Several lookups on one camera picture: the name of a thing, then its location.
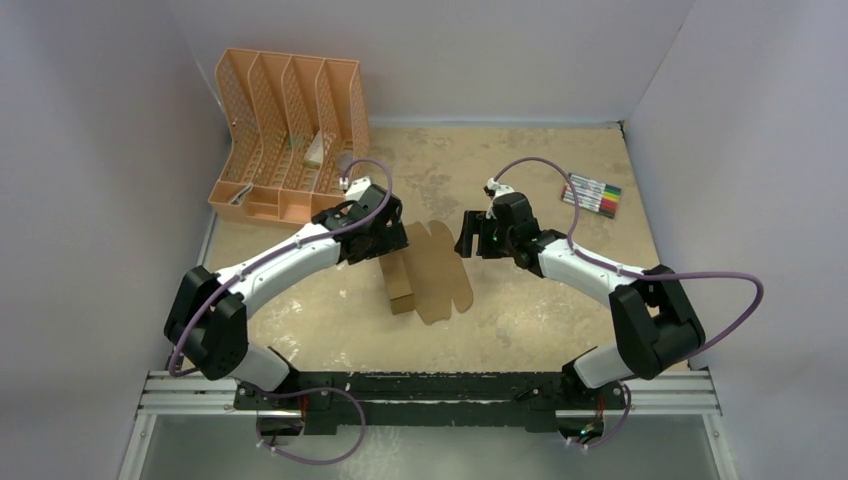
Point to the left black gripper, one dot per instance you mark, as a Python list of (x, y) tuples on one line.
[(392, 239)]

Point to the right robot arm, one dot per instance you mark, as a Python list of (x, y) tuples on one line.
[(654, 323)]

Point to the white card in organizer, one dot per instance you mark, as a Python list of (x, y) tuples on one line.
[(314, 155)]

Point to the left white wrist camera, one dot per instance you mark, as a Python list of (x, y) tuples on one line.
[(353, 189)]

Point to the brown cardboard box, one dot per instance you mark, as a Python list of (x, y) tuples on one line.
[(427, 276)]

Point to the pack of coloured markers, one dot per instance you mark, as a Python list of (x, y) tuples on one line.
[(594, 196)]

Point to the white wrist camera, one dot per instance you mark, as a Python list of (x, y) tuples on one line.
[(353, 189), (493, 189)]

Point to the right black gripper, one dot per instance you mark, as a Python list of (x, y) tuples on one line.
[(480, 234)]

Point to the small grey object in organizer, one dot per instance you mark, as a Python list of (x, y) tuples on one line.
[(344, 163)]

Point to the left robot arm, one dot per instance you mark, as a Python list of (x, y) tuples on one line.
[(208, 319)]

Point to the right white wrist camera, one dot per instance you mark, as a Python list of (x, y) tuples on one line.
[(493, 189)]

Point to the orange plastic file organizer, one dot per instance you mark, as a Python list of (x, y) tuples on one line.
[(274, 104)]

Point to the aluminium rail frame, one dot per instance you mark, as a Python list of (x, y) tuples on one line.
[(689, 393)]

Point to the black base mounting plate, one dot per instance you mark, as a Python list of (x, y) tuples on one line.
[(568, 401)]

